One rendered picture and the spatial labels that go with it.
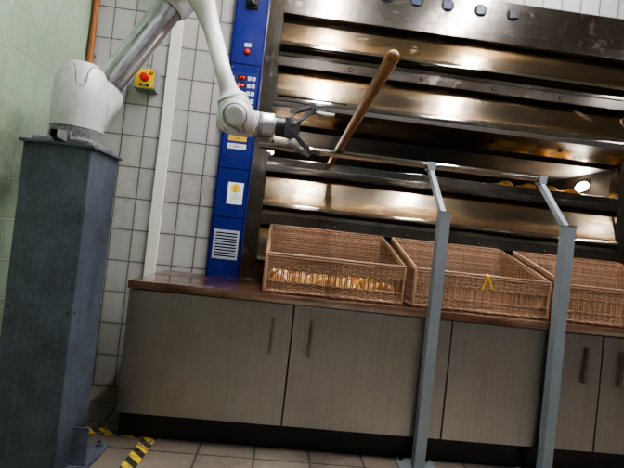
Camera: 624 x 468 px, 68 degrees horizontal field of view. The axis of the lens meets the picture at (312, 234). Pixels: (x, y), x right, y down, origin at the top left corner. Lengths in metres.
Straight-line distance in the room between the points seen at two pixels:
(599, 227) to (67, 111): 2.43
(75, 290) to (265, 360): 0.69
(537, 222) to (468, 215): 0.36
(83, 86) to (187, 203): 0.88
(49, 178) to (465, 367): 1.56
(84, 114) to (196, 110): 0.87
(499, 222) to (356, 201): 0.73
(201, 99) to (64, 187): 1.03
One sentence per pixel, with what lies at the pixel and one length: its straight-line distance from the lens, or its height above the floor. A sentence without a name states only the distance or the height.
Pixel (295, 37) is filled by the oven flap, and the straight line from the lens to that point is 2.45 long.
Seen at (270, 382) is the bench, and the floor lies 0.26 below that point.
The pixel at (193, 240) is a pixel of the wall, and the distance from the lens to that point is 2.29.
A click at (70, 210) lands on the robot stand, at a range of 1.54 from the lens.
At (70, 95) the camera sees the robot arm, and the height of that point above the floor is 1.15.
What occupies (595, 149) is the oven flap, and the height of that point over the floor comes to 1.38.
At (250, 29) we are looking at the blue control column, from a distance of 2.45.
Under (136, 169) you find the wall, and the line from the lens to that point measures 2.38.
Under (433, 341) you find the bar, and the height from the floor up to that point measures 0.48.
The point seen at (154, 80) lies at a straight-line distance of 2.38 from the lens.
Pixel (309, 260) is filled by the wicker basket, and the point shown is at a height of 0.72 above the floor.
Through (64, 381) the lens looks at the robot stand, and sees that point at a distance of 1.60.
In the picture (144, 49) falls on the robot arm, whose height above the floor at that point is 1.42.
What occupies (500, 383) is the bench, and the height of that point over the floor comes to 0.33.
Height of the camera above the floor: 0.79
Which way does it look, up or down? 1 degrees up
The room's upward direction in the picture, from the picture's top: 6 degrees clockwise
